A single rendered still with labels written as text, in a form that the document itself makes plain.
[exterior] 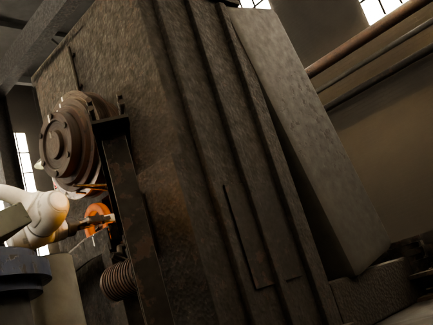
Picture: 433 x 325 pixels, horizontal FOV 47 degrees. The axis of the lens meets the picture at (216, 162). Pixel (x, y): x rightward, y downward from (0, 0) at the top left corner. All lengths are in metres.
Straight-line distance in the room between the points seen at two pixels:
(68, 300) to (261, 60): 1.70
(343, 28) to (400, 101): 1.57
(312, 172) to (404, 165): 5.46
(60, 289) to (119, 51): 1.29
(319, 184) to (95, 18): 1.31
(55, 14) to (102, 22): 5.77
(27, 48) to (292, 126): 6.86
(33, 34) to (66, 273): 7.64
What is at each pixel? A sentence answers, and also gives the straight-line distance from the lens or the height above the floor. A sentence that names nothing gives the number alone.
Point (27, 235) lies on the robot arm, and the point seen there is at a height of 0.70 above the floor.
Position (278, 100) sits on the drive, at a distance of 2.51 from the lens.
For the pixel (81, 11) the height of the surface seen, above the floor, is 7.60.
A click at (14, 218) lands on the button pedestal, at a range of 1.11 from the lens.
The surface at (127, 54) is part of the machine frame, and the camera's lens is 2.21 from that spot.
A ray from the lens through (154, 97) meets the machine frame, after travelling 2.04.
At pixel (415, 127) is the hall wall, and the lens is 7.82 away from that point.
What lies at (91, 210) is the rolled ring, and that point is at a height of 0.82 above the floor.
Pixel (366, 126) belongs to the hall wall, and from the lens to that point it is 8.15.
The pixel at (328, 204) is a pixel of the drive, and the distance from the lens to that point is 2.47.
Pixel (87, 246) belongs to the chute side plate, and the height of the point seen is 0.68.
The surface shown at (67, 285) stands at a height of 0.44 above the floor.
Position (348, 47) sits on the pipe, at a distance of 7.60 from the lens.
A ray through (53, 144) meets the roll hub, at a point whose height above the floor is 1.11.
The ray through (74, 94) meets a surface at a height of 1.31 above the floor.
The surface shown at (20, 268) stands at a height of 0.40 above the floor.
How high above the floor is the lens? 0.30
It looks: 15 degrees up
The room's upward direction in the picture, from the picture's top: 17 degrees counter-clockwise
